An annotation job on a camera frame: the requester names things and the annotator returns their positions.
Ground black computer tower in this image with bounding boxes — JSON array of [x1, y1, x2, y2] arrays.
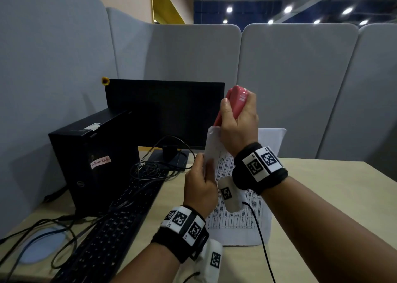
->
[[48, 107, 141, 219]]

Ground person's right hand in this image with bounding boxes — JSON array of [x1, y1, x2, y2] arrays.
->
[[219, 90, 260, 157]]

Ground grey partition panel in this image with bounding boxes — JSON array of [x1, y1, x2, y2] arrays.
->
[[0, 0, 119, 240], [316, 23, 397, 182], [237, 23, 360, 159], [106, 7, 242, 92]]

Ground black computer monitor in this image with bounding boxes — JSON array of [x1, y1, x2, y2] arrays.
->
[[105, 78, 225, 172]]

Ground pink sticky label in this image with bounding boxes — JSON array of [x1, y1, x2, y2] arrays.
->
[[90, 155, 112, 170]]

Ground yellow frame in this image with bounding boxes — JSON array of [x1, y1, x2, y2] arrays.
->
[[151, 0, 186, 25]]

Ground person's right forearm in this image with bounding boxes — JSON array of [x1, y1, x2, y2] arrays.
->
[[261, 177, 397, 283]]

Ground thin black camera cable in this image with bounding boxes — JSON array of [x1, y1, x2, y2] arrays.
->
[[182, 271, 201, 283], [242, 201, 277, 283]]

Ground round blue mouse pad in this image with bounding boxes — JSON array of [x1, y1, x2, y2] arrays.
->
[[18, 226, 68, 265]]

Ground black keyboard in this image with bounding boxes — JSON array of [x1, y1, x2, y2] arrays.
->
[[50, 171, 170, 283]]

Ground row of ceiling lights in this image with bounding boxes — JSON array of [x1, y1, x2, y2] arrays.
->
[[222, 5, 370, 26]]

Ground tangled black cables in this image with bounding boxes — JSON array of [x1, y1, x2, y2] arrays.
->
[[130, 135, 196, 182]]

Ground black cable loop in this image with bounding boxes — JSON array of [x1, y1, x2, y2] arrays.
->
[[50, 217, 104, 270]]

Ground person's left hand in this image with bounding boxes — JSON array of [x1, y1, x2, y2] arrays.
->
[[183, 153, 219, 218]]

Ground red stapler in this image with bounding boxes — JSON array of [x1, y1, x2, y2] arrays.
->
[[213, 85, 249, 127]]

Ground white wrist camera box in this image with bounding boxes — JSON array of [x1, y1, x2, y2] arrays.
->
[[197, 238, 224, 283], [217, 177, 249, 213]]

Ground printed white paper sheets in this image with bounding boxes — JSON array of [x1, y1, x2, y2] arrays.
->
[[203, 126, 287, 247]]

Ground person's left forearm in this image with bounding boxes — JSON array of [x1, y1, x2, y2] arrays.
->
[[110, 242, 181, 283]]

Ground long black cable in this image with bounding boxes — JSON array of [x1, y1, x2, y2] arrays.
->
[[0, 215, 90, 246]]

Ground black marker wristband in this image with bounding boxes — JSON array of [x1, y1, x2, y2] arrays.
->
[[151, 204, 210, 264], [232, 142, 289, 196]]

